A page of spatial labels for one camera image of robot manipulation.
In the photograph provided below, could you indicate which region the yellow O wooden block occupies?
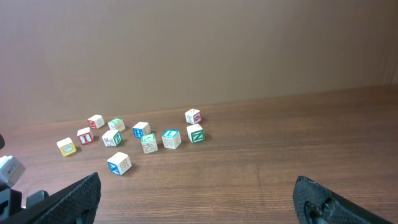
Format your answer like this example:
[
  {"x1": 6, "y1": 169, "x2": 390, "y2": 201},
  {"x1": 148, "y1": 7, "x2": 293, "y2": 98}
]
[{"x1": 57, "y1": 138, "x2": 76, "y2": 157}]

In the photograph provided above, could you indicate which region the green Z wooden block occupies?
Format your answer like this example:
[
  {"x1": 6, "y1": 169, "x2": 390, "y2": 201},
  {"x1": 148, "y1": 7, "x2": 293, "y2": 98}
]
[{"x1": 187, "y1": 124, "x2": 205, "y2": 144}]

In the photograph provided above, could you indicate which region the green side plain wooden block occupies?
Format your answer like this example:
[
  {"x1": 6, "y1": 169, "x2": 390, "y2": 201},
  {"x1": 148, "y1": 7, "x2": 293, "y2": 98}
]
[{"x1": 102, "y1": 130, "x2": 122, "y2": 147}]

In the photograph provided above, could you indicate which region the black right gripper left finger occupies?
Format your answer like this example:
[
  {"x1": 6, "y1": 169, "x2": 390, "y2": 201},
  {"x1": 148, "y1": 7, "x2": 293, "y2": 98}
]
[{"x1": 1, "y1": 172, "x2": 101, "y2": 224}]

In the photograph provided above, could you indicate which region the blue L wooden block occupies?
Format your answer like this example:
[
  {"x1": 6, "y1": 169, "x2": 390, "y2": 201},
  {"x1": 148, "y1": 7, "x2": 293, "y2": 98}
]
[{"x1": 162, "y1": 129, "x2": 181, "y2": 149}]

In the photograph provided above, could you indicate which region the green V wooden block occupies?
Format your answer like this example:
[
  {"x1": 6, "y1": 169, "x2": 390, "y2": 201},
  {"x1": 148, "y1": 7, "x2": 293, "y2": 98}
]
[{"x1": 141, "y1": 133, "x2": 158, "y2": 154}]

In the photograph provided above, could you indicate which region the blue X B wooden block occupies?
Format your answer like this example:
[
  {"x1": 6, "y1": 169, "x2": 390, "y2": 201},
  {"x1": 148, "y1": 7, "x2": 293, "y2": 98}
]
[{"x1": 107, "y1": 152, "x2": 132, "y2": 176}]

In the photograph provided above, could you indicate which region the red top left wooden block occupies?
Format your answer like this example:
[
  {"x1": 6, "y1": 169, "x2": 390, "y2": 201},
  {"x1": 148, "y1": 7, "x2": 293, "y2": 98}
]
[{"x1": 87, "y1": 114, "x2": 104, "y2": 129}]

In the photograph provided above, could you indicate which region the blue H wooden block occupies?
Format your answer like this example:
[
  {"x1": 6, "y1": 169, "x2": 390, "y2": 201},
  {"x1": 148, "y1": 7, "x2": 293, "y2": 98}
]
[{"x1": 132, "y1": 121, "x2": 151, "y2": 139}]

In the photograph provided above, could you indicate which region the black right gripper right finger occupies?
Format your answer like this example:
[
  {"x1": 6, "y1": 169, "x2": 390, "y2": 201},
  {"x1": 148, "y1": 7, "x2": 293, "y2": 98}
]
[{"x1": 292, "y1": 175, "x2": 392, "y2": 224}]

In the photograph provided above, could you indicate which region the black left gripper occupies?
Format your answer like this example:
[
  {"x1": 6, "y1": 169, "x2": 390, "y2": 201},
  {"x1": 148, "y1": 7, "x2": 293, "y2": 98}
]
[{"x1": 0, "y1": 134, "x2": 49, "y2": 218}]

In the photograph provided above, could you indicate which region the red I wooden block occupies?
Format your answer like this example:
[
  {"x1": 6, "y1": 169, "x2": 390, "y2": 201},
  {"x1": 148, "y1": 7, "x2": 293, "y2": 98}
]
[{"x1": 76, "y1": 127, "x2": 94, "y2": 145}]

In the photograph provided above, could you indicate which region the red 6 wooden block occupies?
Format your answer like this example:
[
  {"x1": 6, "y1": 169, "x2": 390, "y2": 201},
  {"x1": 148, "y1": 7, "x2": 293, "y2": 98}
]
[{"x1": 185, "y1": 108, "x2": 201, "y2": 124}]

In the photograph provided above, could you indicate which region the green N wooden block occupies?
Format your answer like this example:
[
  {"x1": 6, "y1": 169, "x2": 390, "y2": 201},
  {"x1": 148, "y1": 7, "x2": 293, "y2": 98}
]
[{"x1": 108, "y1": 118, "x2": 126, "y2": 132}]

